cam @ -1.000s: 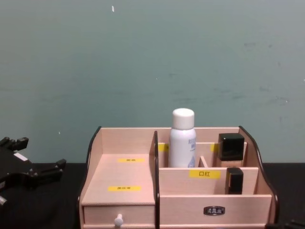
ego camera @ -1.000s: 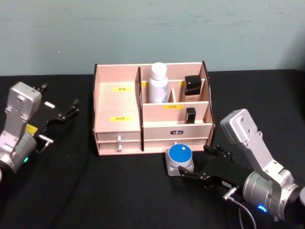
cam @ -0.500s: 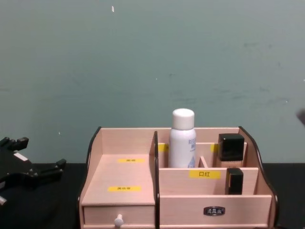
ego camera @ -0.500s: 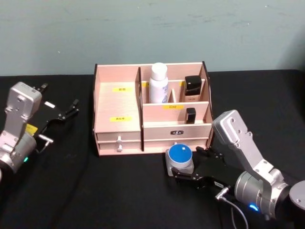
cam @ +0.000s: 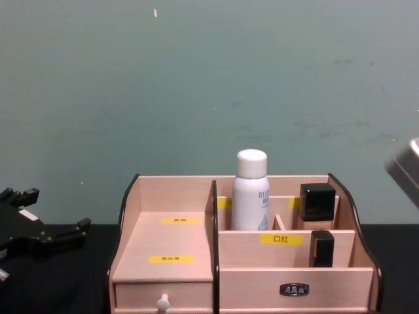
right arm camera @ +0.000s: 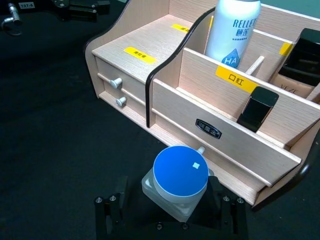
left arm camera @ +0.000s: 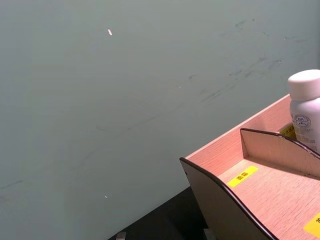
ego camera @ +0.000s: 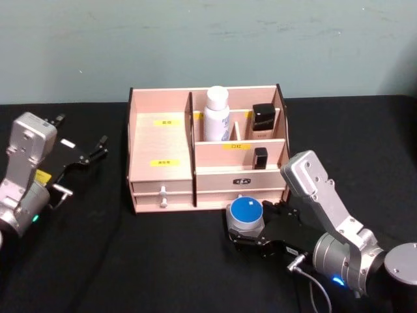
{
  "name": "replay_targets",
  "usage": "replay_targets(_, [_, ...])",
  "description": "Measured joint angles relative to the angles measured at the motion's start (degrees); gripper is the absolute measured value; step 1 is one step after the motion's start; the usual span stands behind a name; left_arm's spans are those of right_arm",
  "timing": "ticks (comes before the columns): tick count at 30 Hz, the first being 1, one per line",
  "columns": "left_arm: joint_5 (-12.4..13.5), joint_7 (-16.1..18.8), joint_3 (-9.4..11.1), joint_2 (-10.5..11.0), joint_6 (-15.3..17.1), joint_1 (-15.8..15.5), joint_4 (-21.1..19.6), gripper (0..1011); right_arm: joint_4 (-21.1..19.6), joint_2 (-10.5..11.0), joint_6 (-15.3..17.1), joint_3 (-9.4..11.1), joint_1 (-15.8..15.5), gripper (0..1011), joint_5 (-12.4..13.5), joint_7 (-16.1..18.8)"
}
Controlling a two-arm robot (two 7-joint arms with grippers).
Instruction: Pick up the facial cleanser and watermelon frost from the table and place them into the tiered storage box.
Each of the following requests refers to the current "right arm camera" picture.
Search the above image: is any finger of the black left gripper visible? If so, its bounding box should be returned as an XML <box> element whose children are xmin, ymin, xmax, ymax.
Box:
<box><xmin>69</xmin><ymin>0</ymin><xmax>111</xmax><ymax>14</ymax></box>
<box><xmin>51</xmin><ymin>0</ymin><xmax>99</xmax><ymax>23</ymax></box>

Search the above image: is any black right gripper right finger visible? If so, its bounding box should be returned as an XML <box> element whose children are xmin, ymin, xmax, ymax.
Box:
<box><xmin>204</xmin><ymin>175</ymin><xmax>249</xmax><ymax>240</ymax></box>

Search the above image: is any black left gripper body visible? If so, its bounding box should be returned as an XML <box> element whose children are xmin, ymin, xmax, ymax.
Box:
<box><xmin>0</xmin><ymin>0</ymin><xmax>72</xmax><ymax>13</ymax></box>

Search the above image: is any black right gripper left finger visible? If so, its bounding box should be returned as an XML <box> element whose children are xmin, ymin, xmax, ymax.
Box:
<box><xmin>93</xmin><ymin>175</ymin><xmax>129</xmax><ymax>240</ymax></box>

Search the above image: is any clear jar with blue lid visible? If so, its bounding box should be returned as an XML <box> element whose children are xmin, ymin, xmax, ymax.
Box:
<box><xmin>141</xmin><ymin>145</ymin><xmax>214</xmax><ymax>223</ymax></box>

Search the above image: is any wide wooden drawer, white knob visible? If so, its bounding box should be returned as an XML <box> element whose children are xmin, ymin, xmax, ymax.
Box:
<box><xmin>151</xmin><ymin>109</ymin><xmax>273</xmax><ymax>201</ymax></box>

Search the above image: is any pale wooden desk organizer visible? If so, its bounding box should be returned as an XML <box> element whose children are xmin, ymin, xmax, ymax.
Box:
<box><xmin>83</xmin><ymin>0</ymin><xmax>320</xmax><ymax>208</ymax></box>

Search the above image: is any small wooden drawer, silver knob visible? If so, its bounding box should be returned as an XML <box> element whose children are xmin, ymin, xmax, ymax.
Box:
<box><xmin>95</xmin><ymin>56</ymin><xmax>148</xmax><ymax>102</ymax></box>
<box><xmin>97</xmin><ymin>74</ymin><xmax>148</xmax><ymax>118</ymax></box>

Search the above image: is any black table cloth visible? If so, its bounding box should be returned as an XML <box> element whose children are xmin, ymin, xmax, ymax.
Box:
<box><xmin>0</xmin><ymin>0</ymin><xmax>320</xmax><ymax>240</ymax></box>

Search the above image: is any black lipstick tube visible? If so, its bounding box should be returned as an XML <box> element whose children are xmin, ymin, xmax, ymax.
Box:
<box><xmin>236</xmin><ymin>86</ymin><xmax>280</xmax><ymax>134</ymax></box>

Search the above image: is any white spray bottle, blue print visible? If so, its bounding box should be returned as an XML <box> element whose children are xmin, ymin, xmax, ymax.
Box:
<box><xmin>204</xmin><ymin>0</ymin><xmax>262</xmax><ymax>71</ymax></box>

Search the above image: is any thin wooden stick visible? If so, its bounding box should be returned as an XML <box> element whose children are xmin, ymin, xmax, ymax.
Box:
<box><xmin>245</xmin><ymin>55</ymin><xmax>265</xmax><ymax>76</ymax></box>

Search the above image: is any foundation bottle with black cap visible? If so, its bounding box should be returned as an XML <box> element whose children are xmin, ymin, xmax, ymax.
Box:
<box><xmin>268</xmin><ymin>27</ymin><xmax>320</xmax><ymax>98</ymax></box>

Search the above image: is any dark cable with silver plug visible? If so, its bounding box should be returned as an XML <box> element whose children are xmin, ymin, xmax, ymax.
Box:
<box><xmin>0</xmin><ymin>2</ymin><xmax>25</xmax><ymax>37</ymax></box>

